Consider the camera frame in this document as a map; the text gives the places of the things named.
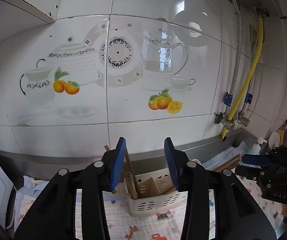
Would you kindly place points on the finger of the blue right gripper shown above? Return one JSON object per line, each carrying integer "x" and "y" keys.
{"x": 256, "y": 160}

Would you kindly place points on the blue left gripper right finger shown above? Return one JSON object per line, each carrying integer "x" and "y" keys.
{"x": 172, "y": 162}

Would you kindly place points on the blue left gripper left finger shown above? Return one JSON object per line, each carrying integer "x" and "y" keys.
{"x": 116, "y": 163}

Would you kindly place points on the teal soap pump bottle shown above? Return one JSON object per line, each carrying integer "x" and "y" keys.
{"x": 256, "y": 148}

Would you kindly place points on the chopstick in holder far left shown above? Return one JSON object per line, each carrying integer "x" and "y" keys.
{"x": 127, "y": 157}

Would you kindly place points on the white spatula utensil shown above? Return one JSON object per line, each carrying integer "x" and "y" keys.
{"x": 274, "y": 140}

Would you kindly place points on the light blue towel under mat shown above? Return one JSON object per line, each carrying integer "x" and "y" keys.
{"x": 225, "y": 156}

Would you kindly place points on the cream plastic utensil holder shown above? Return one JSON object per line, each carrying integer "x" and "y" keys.
{"x": 151, "y": 200}

